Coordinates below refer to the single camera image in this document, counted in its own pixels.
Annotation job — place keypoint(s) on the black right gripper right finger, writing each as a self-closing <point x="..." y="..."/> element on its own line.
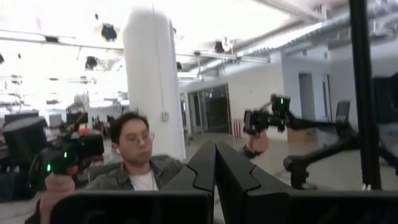
<point x="295" y="207"/>

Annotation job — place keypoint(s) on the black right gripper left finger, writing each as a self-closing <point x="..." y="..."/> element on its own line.
<point x="140" y="207"/>

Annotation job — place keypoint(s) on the person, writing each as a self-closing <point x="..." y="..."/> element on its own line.
<point x="136" y="149"/>

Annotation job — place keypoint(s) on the person's glasses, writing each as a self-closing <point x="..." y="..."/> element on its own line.
<point x="141" y="139"/>

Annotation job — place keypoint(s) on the cardboard box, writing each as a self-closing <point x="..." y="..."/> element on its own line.
<point x="301" y="135"/>

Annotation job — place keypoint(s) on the person's left hand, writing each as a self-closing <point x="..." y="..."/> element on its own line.
<point x="258" y="143"/>

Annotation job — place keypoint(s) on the person's hand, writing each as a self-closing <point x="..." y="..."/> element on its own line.
<point x="258" y="143"/>
<point x="57" y="189"/>

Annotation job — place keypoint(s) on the person's right hand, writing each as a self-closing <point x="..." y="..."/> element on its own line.
<point x="57" y="189"/>

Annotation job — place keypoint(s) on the red white striped posts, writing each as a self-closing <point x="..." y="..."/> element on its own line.
<point x="238" y="129"/>

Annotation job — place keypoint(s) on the black office chair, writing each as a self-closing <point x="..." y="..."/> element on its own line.
<point x="342" y="112"/>

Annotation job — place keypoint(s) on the glass double doors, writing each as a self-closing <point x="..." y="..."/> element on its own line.
<point x="214" y="109"/>

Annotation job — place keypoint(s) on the white round pillar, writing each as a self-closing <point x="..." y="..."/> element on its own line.
<point x="152" y="77"/>

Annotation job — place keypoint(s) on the black ceiling spotlight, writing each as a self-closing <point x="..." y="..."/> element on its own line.
<point x="109" y="31"/>
<point x="219" y="46"/>
<point x="91" y="63"/>

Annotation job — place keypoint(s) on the white wall box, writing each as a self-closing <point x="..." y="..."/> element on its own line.
<point x="164" y="116"/>

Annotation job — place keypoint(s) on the black aluminium frame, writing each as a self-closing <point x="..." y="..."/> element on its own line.
<point x="363" y="93"/>

